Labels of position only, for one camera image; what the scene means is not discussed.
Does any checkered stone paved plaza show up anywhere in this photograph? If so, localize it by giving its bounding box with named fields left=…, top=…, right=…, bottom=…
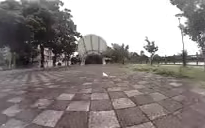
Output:
left=0, top=63, right=205, bottom=128

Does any lamp pole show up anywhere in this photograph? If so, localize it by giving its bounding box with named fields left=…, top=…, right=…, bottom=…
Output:
left=177, top=14, right=188, bottom=68

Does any white arched canopy shelter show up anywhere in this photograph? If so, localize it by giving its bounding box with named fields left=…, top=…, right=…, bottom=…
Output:
left=77, top=33, right=109, bottom=66

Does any group of large trees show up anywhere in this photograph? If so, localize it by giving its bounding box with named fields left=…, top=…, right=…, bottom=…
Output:
left=0, top=0, right=82, bottom=71

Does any pale building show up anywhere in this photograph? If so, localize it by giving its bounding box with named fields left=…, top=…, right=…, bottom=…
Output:
left=0, top=45, right=67, bottom=69

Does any small tree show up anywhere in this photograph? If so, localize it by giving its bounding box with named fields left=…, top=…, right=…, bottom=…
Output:
left=142, top=36, right=160, bottom=66

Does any clump of trees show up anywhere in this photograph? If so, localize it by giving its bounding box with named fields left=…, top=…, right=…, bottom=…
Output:
left=104, top=42, right=132, bottom=65

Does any large tree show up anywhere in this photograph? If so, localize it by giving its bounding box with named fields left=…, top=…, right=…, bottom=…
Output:
left=169, top=0, right=205, bottom=73

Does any grass strip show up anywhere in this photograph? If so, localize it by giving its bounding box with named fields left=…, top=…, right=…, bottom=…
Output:
left=124, top=63, right=205, bottom=86

